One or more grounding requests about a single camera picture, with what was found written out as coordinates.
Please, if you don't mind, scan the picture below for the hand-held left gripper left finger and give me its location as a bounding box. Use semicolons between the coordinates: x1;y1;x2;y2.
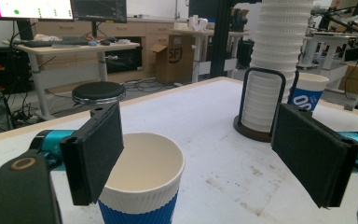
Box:
29;102;126;207

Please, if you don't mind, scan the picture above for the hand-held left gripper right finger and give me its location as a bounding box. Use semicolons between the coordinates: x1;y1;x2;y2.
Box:
270;103;358;209

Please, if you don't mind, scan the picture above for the blue sleeved paper cup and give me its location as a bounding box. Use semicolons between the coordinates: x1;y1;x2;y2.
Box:
286;72;330;113
97;132;186;224

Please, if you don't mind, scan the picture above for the black cup holder base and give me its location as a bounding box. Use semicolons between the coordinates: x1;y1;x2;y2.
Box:
233;66;300;144

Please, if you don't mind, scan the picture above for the stack of white paper cups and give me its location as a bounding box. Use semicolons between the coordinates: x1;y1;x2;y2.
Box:
241;0;315;133

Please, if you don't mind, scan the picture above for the black round stool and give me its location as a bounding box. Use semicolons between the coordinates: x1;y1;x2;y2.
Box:
71;80;128;105

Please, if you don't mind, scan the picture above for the white table mat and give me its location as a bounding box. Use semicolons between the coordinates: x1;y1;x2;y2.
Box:
0;78;358;224

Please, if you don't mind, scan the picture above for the white leg wooden desk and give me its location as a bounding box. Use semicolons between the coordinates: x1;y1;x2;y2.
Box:
2;39;142;121

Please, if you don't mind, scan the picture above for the white workshop table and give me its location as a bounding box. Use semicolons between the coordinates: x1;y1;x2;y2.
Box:
297;30;358;79

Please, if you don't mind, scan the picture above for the black keyboard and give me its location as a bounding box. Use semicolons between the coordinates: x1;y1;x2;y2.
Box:
22;36;90;49

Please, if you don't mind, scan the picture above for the brown cardboard box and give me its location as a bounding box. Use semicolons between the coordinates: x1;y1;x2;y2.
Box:
149;34;198;86

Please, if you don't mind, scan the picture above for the black box red label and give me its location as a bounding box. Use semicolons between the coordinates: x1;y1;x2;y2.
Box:
0;46;33;95

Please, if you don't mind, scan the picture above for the computer monitor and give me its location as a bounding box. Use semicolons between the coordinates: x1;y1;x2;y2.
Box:
0;0;76;41
71;0;128;38

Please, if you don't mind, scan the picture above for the tangle of floor cables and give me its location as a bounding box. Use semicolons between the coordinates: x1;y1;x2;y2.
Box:
0;86;48;138

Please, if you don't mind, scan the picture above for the black metal frame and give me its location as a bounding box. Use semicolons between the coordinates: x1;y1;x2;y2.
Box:
188;0;262;79

